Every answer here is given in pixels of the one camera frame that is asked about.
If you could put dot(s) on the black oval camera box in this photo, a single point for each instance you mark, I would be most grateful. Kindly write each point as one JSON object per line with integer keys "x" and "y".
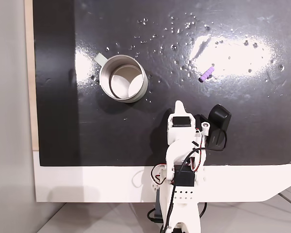
{"x": 218, "y": 121}

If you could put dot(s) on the pale wooden board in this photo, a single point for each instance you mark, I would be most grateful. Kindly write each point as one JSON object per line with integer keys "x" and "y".
{"x": 30, "y": 72}

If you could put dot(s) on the purple pen grip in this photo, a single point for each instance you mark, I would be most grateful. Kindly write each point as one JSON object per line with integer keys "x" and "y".
{"x": 206, "y": 74}

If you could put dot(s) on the black mat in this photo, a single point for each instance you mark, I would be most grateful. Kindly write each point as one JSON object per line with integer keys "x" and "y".
{"x": 111, "y": 136}

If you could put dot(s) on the grey table clamp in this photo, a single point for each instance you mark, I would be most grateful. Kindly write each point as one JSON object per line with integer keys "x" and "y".
{"x": 157, "y": 202}

